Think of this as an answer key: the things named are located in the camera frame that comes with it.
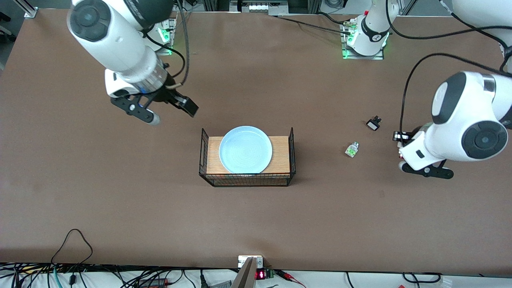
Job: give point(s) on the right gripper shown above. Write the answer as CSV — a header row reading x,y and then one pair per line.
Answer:
x,y
167,96

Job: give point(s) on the grey aluminium bar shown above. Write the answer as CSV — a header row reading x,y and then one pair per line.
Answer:
x,y
246,278

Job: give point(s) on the silver power strip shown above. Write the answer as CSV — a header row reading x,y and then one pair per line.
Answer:
x,y
258,6

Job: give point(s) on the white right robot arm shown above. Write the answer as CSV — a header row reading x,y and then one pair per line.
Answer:
x,y
112,36

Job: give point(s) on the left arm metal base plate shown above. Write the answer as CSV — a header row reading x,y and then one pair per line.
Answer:
x,y
376,57

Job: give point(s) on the wooden board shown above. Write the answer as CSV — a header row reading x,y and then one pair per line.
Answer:
x,y
280,156

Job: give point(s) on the silver mounting bracket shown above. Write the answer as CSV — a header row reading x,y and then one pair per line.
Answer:
x,y
244,260

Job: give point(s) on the green push button switch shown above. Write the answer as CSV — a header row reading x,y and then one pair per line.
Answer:
x,y
352,150

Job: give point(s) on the light blue plate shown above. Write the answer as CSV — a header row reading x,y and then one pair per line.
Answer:
x,y
246,150

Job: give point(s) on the red digit display module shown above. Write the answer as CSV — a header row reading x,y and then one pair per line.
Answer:
x,y
262,274

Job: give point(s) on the red probe lead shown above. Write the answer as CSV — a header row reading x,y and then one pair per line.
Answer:
x,y
290,276

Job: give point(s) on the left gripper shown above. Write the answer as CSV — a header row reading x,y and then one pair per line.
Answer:
x,y
408,135

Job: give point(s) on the black square white-capped button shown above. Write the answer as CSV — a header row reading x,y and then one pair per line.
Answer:
x,y
373,125

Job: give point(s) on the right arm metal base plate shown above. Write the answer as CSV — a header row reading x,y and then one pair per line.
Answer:
x,y
172,40

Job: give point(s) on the aluminium frame profile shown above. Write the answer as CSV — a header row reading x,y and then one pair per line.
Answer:
x,y
28,8

